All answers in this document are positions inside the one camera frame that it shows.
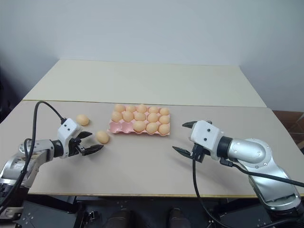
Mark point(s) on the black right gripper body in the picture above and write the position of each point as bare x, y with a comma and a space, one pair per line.
198, 153

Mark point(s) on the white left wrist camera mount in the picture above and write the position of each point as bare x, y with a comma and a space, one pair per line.
67, 129

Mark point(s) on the tan egg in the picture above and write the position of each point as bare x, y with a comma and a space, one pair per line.
139, 126
82, 119
116, 116
164, 128
139, 116
141, 108
152, 127
102, 136
119, 108
152, 117
128, 116
164, 119
153, 109
164, 111
130, 108

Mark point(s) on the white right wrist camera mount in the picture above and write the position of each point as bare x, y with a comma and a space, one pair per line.
206, 137

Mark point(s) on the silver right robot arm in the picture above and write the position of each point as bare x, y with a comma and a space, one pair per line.
261, 154

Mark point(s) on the pink egg tray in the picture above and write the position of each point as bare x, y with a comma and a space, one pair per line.
118, 128

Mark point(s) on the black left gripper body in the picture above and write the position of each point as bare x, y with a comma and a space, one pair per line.
76, 146

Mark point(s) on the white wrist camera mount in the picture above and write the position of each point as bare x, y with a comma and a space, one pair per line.
67, 129
206, 137

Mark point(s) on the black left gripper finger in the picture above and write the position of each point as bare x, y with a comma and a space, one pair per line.
92, 149
84, 135

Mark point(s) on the black base frame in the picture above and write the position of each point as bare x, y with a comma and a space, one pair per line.
47, 213

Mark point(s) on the dark rounded shape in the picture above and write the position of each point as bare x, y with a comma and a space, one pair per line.
179, 218
120, 218

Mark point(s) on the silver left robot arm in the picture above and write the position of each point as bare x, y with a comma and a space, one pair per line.
14, 164

